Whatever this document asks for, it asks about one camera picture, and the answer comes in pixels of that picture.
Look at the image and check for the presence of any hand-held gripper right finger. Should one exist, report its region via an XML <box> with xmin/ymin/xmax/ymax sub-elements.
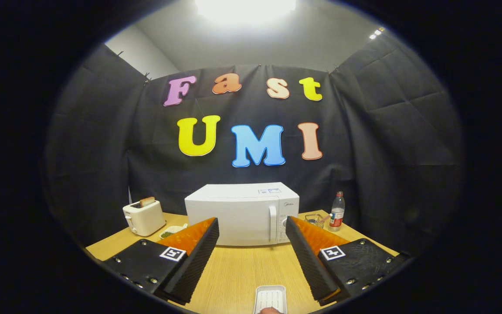
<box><xmin>285</xmin><ymin>215</ymin><xmax>410</xmax><ymax>306</ymax></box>

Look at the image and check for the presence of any small white ridged tray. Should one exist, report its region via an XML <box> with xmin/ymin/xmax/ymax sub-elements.
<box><xmin>254</xmin><ymin>285</ymin><xmax>288</xmax><ymax>314</ymax></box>

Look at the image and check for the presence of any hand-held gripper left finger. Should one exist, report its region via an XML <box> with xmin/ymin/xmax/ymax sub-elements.
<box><xmin>101</xmin><ymin>217</ymin><xmax>220</xmax><ymax>305</ymax></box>

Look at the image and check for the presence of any metal wire basket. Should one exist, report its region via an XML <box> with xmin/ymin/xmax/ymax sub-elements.
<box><xmin>304</xmin><ymin>213</ymin><xmax>331</xmax><ymax>229</ymax></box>

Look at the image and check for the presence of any clear plastic water bottle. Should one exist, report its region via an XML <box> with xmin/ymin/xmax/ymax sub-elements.
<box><xmin>329</xmin><ymin>191</ymin><xmax>346</xmax><ymax>232</ymax></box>

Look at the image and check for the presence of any white bread toaster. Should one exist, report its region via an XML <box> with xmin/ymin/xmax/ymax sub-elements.
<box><xmin>122</xmin><ymin>200</ymin><xmax>167</xmax><ymax>237</ymax></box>

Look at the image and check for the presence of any large ceiling light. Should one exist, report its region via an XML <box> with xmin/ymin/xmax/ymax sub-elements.
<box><xmin>194</xmin><ymin>0</ymin><xmax>297</xmax><ymax>24</ymax></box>

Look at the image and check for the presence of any white divided bean dish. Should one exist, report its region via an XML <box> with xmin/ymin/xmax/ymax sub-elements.
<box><xmin>159</xmin><ymin>223</ymin><xmax>188</xmax><ymax>239</ymax></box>

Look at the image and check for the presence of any white toaster oven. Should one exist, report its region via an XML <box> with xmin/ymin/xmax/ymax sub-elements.
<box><xmin>184</xmin><ymin>182</ymin><xmax>300</xmax><ymax>247</ymax></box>

